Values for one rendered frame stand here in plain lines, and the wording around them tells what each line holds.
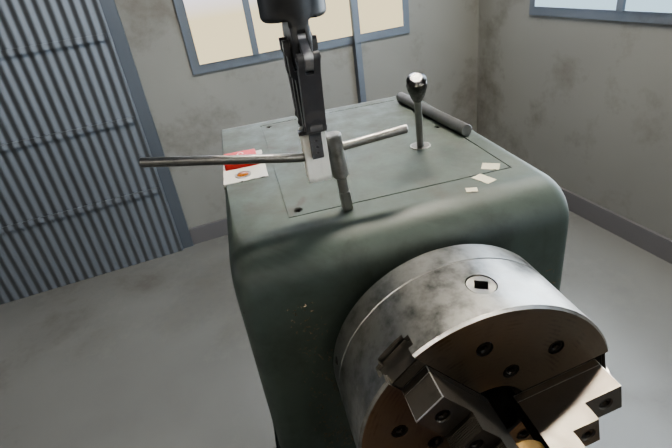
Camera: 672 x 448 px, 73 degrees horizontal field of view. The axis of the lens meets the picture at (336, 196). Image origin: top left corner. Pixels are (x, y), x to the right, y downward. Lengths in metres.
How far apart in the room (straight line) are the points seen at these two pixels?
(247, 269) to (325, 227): 0.11
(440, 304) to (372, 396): 0.12
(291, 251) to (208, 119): 2.37
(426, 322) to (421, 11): 2.90
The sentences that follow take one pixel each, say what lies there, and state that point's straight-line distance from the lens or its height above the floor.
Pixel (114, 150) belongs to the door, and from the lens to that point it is 2.90.
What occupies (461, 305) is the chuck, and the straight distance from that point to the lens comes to 0.50.
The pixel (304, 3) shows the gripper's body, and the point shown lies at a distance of 0.51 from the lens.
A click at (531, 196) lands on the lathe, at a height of 1.24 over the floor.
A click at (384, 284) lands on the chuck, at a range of 0.55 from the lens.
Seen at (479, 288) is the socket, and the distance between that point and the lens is 0.53.
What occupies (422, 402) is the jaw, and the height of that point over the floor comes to 1.18.
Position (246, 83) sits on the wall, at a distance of 2.90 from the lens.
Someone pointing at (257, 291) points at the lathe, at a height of 1.21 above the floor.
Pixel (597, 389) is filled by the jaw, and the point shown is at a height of 1.12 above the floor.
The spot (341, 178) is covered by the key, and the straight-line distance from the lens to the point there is 0.60.
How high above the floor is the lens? 1.56
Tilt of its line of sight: 27 degrees down
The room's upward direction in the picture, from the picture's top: 8 degrees counter-clockwise
